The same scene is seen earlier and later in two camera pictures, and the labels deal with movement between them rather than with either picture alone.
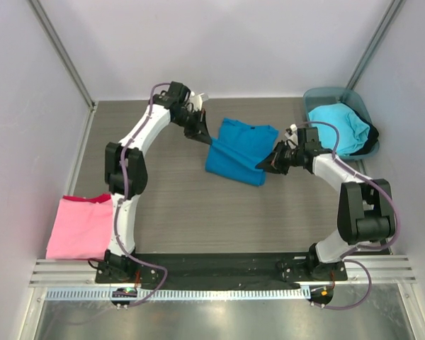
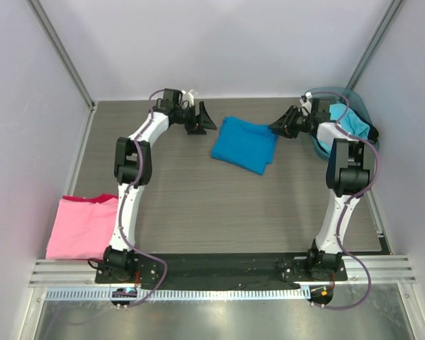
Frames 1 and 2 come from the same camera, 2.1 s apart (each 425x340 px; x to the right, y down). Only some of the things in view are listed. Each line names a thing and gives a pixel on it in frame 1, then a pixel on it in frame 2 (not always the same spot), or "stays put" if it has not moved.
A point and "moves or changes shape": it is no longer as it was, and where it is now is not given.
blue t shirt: [239, 148] moves or changes shape
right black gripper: [280, 159] → [292, 121]
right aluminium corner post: [393, 10] stays put
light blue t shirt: [352, 129] stays put
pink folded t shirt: [81, 228] stays put
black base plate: [219, 268] stays put
